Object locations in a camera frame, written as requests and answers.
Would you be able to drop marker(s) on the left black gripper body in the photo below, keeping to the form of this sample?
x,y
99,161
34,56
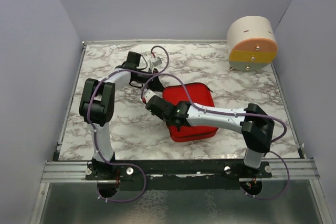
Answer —
x,y
142,76

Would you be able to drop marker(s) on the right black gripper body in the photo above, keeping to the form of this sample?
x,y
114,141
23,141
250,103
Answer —
x,y
166,119

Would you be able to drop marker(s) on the red black medicine case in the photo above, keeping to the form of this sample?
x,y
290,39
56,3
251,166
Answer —
x,y
200,94

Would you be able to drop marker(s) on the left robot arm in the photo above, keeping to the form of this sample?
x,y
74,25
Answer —
x,y
98,99

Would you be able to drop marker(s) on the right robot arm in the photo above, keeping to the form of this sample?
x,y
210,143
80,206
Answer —
x,y
251,122

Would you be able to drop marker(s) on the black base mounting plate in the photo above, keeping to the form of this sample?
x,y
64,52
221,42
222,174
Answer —
x,y
180,174

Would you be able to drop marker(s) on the round pastel drawer cabinet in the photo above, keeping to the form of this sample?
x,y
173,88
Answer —
x,y
251,43

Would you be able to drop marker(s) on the aluminium frame rail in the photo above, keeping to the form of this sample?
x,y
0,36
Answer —
x,y
75,172

